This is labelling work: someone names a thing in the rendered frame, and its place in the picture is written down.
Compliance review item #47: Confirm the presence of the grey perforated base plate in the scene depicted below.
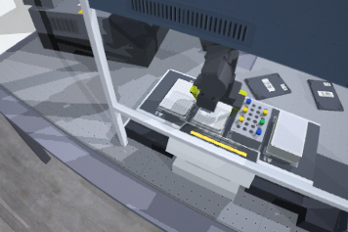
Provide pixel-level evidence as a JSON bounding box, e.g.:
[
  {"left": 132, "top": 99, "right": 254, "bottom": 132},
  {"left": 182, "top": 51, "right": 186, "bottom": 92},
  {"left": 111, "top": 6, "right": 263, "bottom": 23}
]
[{"left": 0, "top": 36, "right": 309, "bottom": 232}]

